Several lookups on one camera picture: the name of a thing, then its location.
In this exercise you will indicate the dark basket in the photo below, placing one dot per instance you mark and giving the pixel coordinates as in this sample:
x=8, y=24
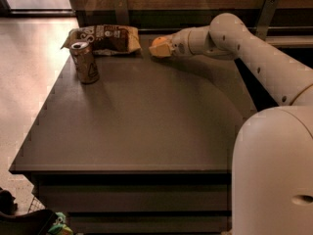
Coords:
x=34, y=223

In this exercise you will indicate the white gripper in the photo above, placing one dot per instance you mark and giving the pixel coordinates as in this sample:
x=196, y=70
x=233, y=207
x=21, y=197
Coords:
x=179, y=45

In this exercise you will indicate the left metal shelf bracket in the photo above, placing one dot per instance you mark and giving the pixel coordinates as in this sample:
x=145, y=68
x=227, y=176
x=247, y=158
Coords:
x=121, y=12

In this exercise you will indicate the right metal shelf bracket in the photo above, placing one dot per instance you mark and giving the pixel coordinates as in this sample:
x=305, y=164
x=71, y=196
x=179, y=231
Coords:
x=265, y=17

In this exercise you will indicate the orange fruit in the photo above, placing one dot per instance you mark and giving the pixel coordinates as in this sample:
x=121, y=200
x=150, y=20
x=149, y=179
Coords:
x=159, y=41

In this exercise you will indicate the metal shelf bracket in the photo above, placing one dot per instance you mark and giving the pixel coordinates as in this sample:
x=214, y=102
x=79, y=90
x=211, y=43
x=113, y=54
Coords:
x=121, y=12
x=265, y=17

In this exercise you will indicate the brown chip bag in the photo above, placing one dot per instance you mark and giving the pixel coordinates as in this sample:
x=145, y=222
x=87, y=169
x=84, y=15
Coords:
x=106, y=39

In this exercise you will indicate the green snack bag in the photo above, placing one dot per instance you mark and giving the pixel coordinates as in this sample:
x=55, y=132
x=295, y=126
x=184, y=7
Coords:
x=60, y=227

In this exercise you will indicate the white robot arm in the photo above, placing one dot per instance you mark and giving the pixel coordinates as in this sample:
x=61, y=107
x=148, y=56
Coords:
x=272, y=166

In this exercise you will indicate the dark grey drawer cabinet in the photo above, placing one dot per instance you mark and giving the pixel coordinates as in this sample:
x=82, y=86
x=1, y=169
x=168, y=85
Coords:
x=147, y=149

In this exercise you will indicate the brown soda can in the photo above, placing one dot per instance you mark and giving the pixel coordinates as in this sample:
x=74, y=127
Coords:
x=86, y=68

